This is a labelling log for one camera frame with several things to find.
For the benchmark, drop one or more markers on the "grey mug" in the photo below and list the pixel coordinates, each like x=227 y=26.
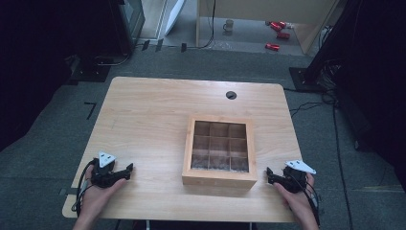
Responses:
x=228 y=25

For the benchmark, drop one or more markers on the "wooden box with glass lid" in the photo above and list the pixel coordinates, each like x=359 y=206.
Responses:
x=220 y=150

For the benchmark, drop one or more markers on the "light wooden shelf unit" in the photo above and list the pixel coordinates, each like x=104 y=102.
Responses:
x=303 y=35

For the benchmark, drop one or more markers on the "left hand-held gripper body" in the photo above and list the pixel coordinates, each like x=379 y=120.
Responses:
x=103 y=177

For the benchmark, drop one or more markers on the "white board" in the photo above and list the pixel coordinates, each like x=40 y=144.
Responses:
x=175 y=16

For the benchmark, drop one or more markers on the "person's left hand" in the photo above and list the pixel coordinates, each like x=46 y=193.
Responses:
x=95 y=199

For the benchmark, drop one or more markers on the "black cabinet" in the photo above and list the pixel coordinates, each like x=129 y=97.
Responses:
x=127 y=25

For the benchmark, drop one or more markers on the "black floor tape strip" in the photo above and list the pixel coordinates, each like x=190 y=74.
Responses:
x=184 y=47
x=145 y=44
x=159 y=45

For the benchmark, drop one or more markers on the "red can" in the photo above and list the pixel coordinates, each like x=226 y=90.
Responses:
x=283 y=35
x=272 y=47
x=277 y=25

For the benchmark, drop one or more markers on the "black metal stand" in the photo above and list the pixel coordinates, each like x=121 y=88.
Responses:
x=319 y=64

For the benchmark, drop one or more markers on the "person's right hand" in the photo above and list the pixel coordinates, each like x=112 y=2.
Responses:
x=298 y=204

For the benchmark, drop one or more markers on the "black stand base plate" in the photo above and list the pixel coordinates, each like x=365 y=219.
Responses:
x=91 y=72

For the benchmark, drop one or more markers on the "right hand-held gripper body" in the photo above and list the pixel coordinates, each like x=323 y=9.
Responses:
x=295 y=179

